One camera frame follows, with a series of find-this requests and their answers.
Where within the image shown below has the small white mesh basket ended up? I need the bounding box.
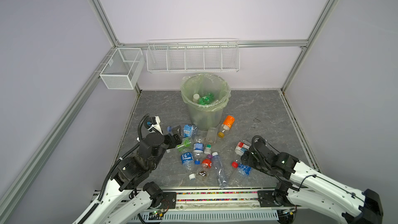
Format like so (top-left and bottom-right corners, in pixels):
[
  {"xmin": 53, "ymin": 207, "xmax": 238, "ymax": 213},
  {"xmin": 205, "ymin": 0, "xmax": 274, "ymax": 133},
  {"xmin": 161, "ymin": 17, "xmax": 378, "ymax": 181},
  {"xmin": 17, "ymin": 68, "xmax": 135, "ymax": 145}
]
[{"xmin": 100, "ymin": 48, "xmax": 145, "ymax": 90}]

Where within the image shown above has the orange label bottle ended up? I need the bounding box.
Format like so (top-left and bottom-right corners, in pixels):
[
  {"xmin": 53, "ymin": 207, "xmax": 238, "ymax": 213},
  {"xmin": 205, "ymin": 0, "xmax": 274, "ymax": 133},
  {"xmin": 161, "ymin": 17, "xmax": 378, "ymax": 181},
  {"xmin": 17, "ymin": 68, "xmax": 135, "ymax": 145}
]
[{"xmin": 217, "ymin": 115, "xmax": 235, "ymax": 139}]

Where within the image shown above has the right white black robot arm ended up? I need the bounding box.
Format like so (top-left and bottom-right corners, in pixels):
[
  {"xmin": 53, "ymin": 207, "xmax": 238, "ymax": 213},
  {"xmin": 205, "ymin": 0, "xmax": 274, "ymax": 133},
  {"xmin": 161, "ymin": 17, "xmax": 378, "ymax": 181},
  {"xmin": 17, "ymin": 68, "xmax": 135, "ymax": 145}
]
[{"xmin": 240, "ymin": 135, "xmax": 383, "ymax": 224}]

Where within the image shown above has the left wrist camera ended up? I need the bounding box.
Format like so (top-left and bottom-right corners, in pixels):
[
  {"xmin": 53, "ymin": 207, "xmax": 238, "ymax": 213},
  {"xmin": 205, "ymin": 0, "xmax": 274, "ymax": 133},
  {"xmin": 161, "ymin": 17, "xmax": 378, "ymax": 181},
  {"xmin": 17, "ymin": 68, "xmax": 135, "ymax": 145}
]
[{"xmin": 144, "ymin": 116, "xmax": 163, "ymax": 134}]

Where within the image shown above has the clear square plastic container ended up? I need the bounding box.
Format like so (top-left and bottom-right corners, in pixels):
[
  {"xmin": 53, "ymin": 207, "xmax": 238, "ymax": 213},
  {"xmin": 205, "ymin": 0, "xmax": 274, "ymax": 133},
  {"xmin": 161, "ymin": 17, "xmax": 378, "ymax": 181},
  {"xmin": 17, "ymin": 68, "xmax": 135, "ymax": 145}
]
[{"xmin": 206, "ymin": 127, "xmax": 218, "ymax": 145}]

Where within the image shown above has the red label scenic bottle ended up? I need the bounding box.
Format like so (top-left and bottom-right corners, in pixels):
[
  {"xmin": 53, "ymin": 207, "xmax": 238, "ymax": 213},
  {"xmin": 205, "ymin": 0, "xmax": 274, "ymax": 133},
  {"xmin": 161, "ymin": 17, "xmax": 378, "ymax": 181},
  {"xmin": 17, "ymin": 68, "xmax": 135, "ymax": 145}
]
[{"xmin": 231, "ymin": 140, "xmax": 251, "ymax": 169}]

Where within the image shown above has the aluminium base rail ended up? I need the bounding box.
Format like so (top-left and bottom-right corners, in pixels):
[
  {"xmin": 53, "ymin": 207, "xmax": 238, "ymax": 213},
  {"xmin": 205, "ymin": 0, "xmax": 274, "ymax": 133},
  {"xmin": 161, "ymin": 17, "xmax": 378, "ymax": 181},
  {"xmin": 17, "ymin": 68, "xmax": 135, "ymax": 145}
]
[{"xmin": 83, "ymin": 186, "xmax": 349, "ymax": 215}]

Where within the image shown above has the light green label bottle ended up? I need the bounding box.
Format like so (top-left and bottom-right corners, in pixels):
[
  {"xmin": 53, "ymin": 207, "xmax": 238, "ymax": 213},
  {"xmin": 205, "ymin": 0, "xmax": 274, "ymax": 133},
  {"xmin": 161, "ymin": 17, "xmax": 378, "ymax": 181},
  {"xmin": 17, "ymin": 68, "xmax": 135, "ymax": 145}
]
[{"xmin": 176, "ymin": 137, "xmax": 193, "ymax": 152}]

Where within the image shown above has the blue label bottle blue cap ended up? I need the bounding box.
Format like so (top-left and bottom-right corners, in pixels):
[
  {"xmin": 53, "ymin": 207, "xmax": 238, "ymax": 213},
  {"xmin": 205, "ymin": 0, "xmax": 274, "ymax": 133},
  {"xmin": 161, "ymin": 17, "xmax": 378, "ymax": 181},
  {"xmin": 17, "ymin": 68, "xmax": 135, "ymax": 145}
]
[{"xmin": 193, "ymin": 142, "xmax": 204, "ymax": 165}]

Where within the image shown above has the long white wire basket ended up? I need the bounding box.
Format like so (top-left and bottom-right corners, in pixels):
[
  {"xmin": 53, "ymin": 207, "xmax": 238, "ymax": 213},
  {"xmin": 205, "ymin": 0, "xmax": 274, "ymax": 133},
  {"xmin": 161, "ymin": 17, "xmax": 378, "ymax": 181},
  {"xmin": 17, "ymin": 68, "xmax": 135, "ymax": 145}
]
[{"xmin": 146, "ymin": 38, "xmax": 240, "ymax": 73}]

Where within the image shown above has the dark green soda bottle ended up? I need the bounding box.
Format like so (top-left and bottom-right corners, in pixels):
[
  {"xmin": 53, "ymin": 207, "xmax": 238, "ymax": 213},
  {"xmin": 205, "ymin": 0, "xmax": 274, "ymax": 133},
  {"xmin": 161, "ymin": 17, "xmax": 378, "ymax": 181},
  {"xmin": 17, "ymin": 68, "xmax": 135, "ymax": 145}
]
[{"xmin": 198, "ymin": 93, "xmax": 215, "ymax": 105}]

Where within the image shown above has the green-lined mesh waste bin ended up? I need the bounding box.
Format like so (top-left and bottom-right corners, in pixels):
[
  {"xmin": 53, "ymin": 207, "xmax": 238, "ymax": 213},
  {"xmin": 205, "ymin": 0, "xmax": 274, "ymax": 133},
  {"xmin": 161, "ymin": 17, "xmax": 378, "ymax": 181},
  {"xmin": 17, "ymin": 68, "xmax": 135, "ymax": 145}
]
[{"xmin": 180, "ymin": 73, "xmax": 231, "ymax": 131}]

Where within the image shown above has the red cap cola bottle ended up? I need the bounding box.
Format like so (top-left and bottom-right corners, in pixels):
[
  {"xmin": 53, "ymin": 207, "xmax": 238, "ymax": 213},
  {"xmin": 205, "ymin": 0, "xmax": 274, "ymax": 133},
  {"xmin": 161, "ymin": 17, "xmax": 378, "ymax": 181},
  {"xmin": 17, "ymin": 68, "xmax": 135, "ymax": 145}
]
[{"xmin": 195, "ymin": 159, "xmax": 212, "ymax": 180}]

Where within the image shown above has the small green cap bottle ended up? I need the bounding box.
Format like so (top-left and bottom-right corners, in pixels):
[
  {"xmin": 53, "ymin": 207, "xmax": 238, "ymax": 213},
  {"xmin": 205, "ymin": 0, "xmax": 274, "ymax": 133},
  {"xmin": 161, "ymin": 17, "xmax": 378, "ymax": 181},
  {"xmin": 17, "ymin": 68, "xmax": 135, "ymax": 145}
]
[{"xmin": 204, "ymin": 144, "xmax": 211, "ymax": 155}]

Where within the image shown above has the yellow stripe white cap bottle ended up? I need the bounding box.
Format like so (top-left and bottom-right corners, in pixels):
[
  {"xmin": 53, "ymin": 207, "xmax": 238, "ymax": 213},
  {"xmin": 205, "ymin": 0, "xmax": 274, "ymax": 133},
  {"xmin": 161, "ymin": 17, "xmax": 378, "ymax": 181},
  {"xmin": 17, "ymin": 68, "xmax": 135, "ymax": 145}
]
[{"xmin": 192, "ymin": 93, "xmax": 200, "ymax": 103}]

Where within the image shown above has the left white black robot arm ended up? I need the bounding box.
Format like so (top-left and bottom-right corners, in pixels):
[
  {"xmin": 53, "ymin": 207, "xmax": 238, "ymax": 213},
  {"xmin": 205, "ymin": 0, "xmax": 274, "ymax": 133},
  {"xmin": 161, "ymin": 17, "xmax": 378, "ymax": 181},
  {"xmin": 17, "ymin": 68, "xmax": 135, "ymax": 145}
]
[{"xmin": 75, "ymin": 114, "xmax": 183, "ymax": 224}]

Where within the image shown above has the crushed light blue label bottle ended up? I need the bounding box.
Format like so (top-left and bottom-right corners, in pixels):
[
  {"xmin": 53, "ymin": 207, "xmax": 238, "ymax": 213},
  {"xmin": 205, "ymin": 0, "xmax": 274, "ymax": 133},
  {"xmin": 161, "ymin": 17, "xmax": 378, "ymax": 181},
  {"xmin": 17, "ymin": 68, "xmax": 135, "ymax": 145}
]
[{"xmin": 167, "ymin": 124, "xmax": 198, "ymax": 138}]

